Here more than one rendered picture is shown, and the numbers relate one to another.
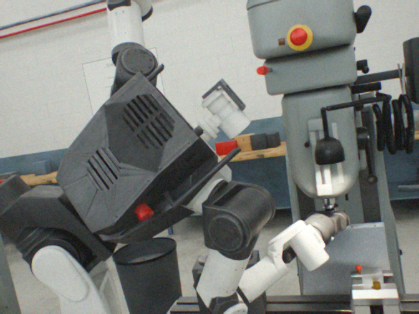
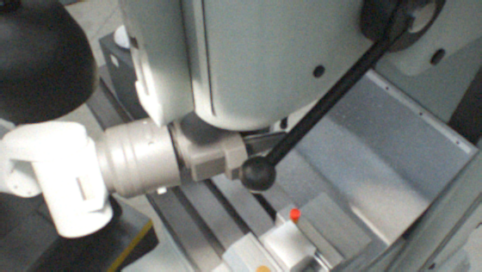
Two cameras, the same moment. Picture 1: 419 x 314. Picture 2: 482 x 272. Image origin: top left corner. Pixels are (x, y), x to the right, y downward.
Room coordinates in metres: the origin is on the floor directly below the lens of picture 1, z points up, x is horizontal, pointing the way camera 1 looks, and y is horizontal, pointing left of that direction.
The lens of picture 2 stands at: (0.98, -0.52, 1.64)
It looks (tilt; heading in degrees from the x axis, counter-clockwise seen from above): 51 degrees down; 35
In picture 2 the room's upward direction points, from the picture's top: straight up
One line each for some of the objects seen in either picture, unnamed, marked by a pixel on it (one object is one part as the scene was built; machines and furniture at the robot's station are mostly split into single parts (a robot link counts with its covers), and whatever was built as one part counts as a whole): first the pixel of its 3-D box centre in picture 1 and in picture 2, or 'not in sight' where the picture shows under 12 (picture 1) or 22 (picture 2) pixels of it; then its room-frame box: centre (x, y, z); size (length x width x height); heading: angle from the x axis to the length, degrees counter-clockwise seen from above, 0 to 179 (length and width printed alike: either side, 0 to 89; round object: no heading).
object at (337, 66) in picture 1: (313, 70); not in sight; (1.31, -0.35, 1.68); 0.34 x 0.24 x 0.10; 161
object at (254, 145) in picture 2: not in sight; (264, 145); (1.25, -0.36, 1.23); 0.06 x 0.02 x 0.03; 145
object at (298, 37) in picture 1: (298, 37); not in sight; (1.03, -0.25, 1.76); 0.04 x 0.03 x 0.04; 71
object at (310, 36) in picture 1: (299, 37); not in sight; (1.05, -0.26, 1.76); 0.06 x 0.02 x 0.06; 71
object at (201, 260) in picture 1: (229, 282); (157, 82); (1.41, 0.01, 1.01); 0.22 x 0.12 x 0.20; 79
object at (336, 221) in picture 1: (322, 227); (186, 146); (1.19, -0.29, 1.23); 0.13 x 0.12 x 0.10; 55
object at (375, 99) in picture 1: (358, 103); not in sight; (1.07, -0.39, 1.58); 0.17 x 0.01 x 0.01; 93
